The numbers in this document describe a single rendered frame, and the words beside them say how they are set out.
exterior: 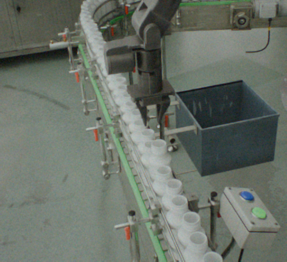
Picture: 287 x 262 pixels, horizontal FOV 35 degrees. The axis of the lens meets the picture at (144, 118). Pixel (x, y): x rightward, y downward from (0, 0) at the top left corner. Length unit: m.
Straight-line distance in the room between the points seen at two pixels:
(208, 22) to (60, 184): 1.39
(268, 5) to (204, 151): 1.24
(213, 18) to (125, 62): 1.92
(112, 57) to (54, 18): 3.54
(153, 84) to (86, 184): 1.98
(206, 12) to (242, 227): 1.96
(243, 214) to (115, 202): 1.78
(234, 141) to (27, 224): 1.47
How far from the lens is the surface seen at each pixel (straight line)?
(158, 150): 1.12
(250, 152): 1.80
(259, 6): 2.75
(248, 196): 1.11
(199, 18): 2.86
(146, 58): 0.99
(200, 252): 0.94
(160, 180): 1.10
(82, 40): 2.18
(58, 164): 3.16
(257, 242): 1.08
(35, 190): 2.99
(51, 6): 4.47
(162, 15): 0.95
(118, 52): 0.98
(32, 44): 4.58
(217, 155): 1.74
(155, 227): 1.13
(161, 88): 1.04
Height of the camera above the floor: 1.85
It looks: 32 degrees down
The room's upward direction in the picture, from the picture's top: 4 degrees counter-clockwise
